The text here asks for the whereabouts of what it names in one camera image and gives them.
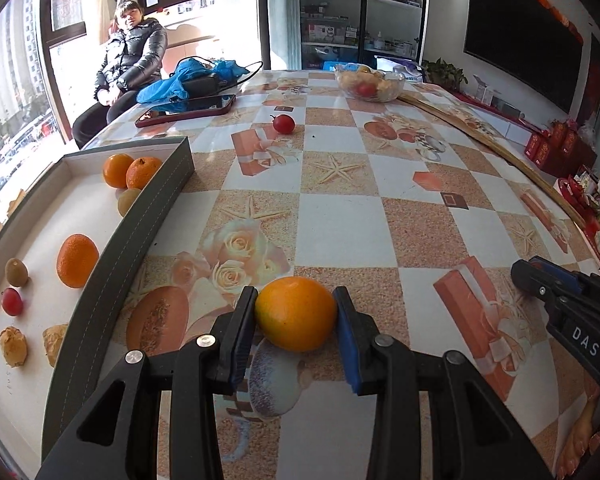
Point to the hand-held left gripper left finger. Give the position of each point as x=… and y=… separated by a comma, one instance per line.
x=237, y=340

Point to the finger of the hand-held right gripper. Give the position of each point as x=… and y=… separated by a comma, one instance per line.
x=555, y=269
x=527, y=275

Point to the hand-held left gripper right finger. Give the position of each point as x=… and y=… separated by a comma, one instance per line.
x=347, y=350

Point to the large yellow tomato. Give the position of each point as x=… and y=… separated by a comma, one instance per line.
x=296, y=314

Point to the grey shallow box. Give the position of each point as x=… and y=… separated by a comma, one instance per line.
x=130, y=260

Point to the brown kiwi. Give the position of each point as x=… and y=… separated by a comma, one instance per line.
x=129, y=201
x=16, y=272

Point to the orange mandarin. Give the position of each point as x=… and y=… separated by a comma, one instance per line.
x=145, y=172
x=77, y=260
x=116, y=171

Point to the walnut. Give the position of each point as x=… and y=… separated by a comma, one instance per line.
x=12, y=346
x=55, y=344

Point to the red cherry tomato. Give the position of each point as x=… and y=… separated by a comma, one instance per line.
x=283, y=123
x=11, y=302

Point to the red gift box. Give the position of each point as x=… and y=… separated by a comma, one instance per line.
x=558, y=132
x=571, y=142
x=540, y=151

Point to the long wooden board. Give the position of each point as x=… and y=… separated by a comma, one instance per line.
x=505, y=157

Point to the printed plastic tablecloth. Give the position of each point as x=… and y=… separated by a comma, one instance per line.
x=340, y=225

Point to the white red television console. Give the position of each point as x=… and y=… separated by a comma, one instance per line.
x=510, y=127

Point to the green potted plant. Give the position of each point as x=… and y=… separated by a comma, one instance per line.
x=445, y=74

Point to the glass fruit bowl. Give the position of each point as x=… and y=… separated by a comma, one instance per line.
x=390, y=92

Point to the white printed bag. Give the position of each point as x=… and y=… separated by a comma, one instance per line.
x=410, y=72

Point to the dark red smartphone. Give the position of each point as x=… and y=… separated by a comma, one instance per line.
x=190, y=109

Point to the black charger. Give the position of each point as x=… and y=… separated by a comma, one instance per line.
x=200, y=85

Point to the blue plastic bag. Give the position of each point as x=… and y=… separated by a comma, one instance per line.
x=155, y=92

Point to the glass door cabinet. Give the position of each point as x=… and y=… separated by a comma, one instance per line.
x=330, y=10

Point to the red wall hanging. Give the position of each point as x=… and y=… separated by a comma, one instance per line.
x=596, y=80

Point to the black wall television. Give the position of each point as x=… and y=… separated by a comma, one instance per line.
x=520, y=35

